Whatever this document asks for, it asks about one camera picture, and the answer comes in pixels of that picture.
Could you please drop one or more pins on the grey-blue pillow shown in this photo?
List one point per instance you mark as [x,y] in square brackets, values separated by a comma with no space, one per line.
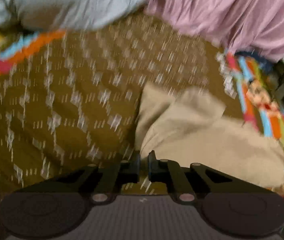
[64,14]

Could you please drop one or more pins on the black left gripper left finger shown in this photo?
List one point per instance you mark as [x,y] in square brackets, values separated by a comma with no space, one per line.
[101,185]

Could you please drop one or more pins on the beige jacket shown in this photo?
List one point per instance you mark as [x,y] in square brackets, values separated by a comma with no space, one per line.
[191,127]

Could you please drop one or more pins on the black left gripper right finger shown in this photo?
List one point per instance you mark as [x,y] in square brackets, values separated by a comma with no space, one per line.
[184,184]

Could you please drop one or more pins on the pink satin curtain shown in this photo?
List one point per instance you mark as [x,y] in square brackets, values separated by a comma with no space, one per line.
[234,24]

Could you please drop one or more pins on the brown cartoon monkey bedsheet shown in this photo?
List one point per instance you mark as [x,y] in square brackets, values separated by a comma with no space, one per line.
[69,99]

